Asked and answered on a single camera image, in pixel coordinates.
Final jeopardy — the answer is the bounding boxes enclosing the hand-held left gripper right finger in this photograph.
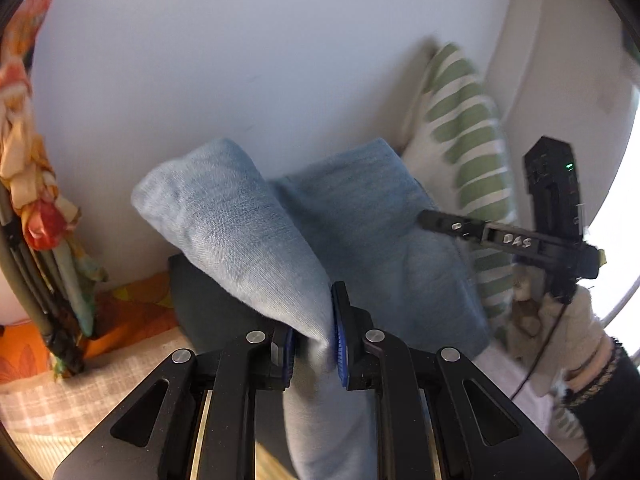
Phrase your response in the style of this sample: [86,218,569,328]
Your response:
[331,281,581,480]

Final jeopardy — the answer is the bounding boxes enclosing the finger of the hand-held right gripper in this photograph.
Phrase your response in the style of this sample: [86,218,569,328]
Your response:
[417,209,545,261]

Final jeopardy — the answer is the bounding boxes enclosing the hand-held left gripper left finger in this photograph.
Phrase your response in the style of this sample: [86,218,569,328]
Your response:
[52,327,297,480]

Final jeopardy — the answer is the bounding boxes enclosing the light blue denim pants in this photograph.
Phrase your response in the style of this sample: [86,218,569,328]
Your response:
[131,137,493,480]

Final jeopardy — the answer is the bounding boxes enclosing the person's right forearm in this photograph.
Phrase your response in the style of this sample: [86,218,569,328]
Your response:
[562,335,640,480]

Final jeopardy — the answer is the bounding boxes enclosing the person's right hand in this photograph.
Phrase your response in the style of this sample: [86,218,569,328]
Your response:
[505,260,608,398]

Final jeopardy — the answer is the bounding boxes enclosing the green striped pillow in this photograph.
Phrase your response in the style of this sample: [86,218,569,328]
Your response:
[400,40,588,443]

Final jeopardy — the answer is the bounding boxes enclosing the pink checked blanket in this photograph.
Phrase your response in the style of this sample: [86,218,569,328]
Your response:
[0,327,561,480]

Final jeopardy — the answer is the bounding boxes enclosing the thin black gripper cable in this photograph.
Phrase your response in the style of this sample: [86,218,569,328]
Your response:
[512,295,573,403]

